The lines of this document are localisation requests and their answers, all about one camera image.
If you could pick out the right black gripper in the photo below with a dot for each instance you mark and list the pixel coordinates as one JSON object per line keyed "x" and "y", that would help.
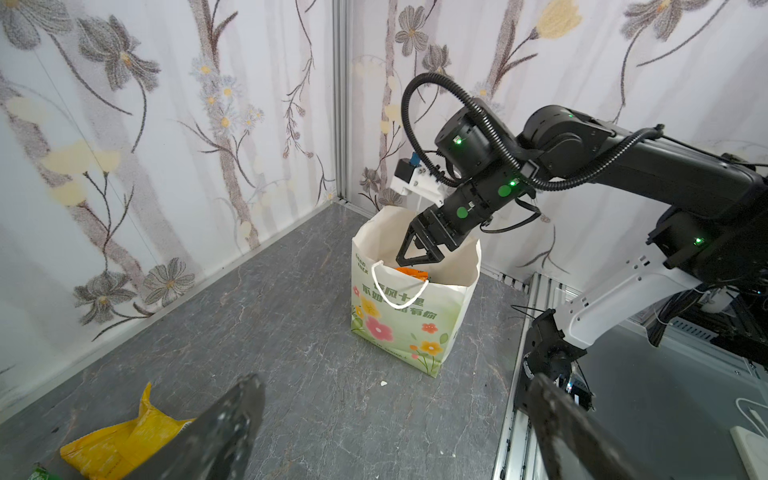
{"x": 437, "y": 229}

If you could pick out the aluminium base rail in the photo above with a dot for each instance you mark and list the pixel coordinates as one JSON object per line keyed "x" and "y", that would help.
{"x": 542, "y": 349}

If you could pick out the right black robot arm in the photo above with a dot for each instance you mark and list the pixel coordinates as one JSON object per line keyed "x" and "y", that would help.
{"x": 465, "y": 160}

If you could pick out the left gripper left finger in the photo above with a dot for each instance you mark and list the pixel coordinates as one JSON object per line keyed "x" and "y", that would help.
{"x": 218, "y": 444}

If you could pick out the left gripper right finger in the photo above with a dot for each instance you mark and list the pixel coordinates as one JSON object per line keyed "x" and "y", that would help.
{"x": 571, "y": 445}

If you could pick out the yellow snack packet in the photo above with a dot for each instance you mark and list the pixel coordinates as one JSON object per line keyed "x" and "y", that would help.
{"x": 115, "y": 451}

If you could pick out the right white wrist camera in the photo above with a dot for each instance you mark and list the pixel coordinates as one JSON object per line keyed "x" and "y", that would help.
{"x": 411, "y": 177}

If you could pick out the green snack packet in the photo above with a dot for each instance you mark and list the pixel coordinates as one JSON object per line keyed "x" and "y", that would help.
{"x": 41, "y": 473}

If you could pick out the white floral paper bag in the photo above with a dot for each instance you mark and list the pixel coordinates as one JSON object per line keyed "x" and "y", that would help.
{"x": 415, "y": 320}

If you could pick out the orange snack packet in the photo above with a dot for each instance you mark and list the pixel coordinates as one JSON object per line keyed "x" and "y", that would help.
{"x": 414, "y": 273}

